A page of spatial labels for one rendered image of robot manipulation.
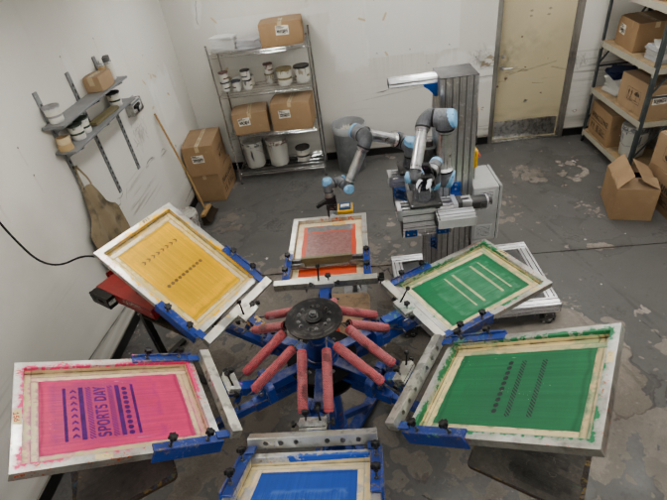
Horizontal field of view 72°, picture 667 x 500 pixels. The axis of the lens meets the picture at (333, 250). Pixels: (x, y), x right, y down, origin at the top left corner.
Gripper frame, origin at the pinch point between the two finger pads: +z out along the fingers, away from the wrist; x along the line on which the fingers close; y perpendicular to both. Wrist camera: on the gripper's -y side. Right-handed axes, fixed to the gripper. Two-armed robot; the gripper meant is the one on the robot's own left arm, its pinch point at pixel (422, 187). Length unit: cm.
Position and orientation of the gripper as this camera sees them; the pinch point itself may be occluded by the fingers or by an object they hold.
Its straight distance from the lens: 262.2
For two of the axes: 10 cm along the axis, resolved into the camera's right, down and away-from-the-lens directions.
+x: -8.9, -0.3, 4.5
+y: 2.5, 8.0, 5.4
